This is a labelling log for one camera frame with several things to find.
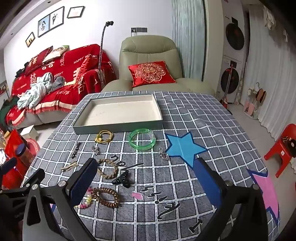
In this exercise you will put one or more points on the red sofa pillow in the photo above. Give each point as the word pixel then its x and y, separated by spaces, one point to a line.
pixel 38 60

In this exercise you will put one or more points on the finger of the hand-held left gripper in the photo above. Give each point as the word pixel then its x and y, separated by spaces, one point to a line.
pixel 20 186

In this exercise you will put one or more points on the red mop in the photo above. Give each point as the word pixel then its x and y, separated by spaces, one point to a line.
pixel 227 90

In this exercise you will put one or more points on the grey checked tablecloth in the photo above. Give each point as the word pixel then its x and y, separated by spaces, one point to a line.
pixel 180 180

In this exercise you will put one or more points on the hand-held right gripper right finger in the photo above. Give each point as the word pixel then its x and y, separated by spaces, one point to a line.
pixel 208 183

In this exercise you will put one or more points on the pink slippers rack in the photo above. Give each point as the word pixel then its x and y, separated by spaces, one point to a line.
pixel 253 104

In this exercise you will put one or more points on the grey shallow tray box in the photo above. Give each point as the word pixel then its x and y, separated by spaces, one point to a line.
pixel 120 111

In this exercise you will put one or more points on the light blue clothes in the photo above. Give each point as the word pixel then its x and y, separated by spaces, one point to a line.
pixel 34 92

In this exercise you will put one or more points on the white certificate picture frame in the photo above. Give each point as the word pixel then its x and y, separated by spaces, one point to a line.
pixel 75 12

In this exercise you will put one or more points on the silver metal hair clip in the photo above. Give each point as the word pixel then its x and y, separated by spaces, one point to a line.
pixel 75 150

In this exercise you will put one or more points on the red round stool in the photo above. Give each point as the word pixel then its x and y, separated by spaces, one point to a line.
pixel 33 146

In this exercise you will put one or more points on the red quilted cushion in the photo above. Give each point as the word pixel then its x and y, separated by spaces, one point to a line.
pixel 84 68

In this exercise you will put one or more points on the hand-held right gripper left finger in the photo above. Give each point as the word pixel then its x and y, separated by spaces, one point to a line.
pixel 84 182

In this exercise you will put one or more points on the red embroidered cushion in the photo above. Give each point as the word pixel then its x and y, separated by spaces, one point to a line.
pixel 151 73

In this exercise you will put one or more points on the flexible phone holder stand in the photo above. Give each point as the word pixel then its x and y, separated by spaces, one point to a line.
pixel 101 55

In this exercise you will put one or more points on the green leather armchair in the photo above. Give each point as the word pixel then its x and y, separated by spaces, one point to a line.
pixel 148 48

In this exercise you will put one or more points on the beige sofa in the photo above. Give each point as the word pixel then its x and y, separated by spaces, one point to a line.
pixel 50 117

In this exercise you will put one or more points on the clear crystal hair clip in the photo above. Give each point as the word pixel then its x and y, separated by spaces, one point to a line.
pixel 163 154
pixel 95 150

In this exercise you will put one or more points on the gold hairpins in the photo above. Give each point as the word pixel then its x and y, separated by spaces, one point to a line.
pixel 69 166

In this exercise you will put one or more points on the grey garment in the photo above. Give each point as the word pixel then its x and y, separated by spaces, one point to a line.
pixel 57 84

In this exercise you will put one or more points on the couple photo picture frame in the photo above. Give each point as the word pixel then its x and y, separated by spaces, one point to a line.
pixel 56 18

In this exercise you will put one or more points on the red plastic stool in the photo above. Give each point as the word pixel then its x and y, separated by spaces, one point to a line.
pixel 283 148

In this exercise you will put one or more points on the black claw hair clip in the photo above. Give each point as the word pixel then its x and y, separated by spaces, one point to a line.
pixel 122 180

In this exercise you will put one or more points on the green translucent bangle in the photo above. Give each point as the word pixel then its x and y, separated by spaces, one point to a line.
pixel 130 140

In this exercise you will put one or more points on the wall switch panel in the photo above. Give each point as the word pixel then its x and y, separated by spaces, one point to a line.
pixel 138 29

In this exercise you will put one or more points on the blue portrait picture frame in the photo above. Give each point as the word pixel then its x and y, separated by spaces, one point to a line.
pixel 44 26

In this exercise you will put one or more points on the small black picture frame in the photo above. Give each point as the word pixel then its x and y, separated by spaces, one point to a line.
pixel 30 39

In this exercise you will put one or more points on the white sheer curtain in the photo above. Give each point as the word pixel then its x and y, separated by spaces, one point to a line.
pixel 270 69

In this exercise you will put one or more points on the stacked white dryer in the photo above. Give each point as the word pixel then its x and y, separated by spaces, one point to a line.
pixel 234 34

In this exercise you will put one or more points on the light blue curtain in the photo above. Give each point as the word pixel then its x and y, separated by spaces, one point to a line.
pixel 187 39

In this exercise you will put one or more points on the white washing machine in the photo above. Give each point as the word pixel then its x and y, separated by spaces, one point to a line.
pixel 230 80

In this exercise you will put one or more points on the blue lid jar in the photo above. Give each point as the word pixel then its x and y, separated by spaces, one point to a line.
pixel 22 154

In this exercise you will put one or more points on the white printed pillow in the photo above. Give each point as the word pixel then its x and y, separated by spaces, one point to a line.
pixel 56 52

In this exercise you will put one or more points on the red blanket sofa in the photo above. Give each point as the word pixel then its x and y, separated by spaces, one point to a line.
pixel 69 69

